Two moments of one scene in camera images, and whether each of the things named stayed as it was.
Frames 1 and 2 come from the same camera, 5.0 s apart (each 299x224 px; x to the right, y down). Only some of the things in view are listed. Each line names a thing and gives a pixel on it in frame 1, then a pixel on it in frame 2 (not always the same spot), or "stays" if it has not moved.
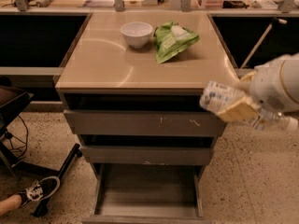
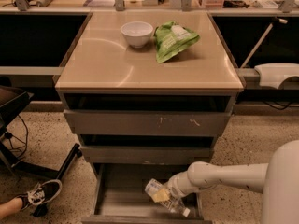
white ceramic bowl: x=137 y=34 stays
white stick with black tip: x=276 y=20 stays
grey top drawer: x=144 y=122 stays
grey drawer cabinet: x=131 y=87 stays
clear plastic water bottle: x=216 y=97 → x=173 y=203
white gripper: x=268 y=86 → x=175 y=184
